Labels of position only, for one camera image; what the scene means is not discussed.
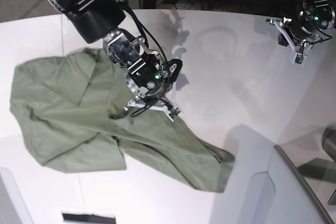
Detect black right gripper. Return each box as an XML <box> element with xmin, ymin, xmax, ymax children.
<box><xmin>124</xmin><ymin>88</ymin><xmax>176</xmax><ymax>111</ymax></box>

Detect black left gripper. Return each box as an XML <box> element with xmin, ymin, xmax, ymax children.
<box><xmin>266</xmin><ymin>16</ymin><xmax>333</xmax><ymax>47</ymax></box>

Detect green t-shirt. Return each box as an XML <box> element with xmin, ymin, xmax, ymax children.
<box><xmin>10</xmin><ymin>49</ymin><xmax>235</xmax><ymax>193</ymax></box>

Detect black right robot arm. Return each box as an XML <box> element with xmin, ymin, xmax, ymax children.
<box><xmin>48</xmin><ymin>0</ymin><xmax>178</xmax><ymax>115</ymax></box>

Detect grey metal stand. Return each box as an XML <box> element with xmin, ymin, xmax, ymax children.
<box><xmin>275</xmin><ymin>123</ymin><xmax>335</xmax><ymax>223</ymax></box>

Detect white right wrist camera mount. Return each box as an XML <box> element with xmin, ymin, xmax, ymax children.
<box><xmin>124</xmin><ymin>75</ymin><xmax>182</xmax><ymax>122</ymax></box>

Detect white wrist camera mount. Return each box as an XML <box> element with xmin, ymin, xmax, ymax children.
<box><xmin>124</xmin><ymin>75</ymin><xmax>182</xmax><ymax>122</ymax></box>
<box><xmin>266</xmin><ymin>17</ymin><xmax>307</xmax><ymax>66</ymax></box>

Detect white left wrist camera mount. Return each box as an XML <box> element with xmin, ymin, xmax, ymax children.
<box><xmin>266</xmin><ymin>17</ymin><xmax>307</xmax><ymax>66</ymax></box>

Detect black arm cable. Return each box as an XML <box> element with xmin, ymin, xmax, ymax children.
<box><xmin>118</xmin><ymin>1</ymin><xmax>184</xmax><ymax>117</ymax></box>

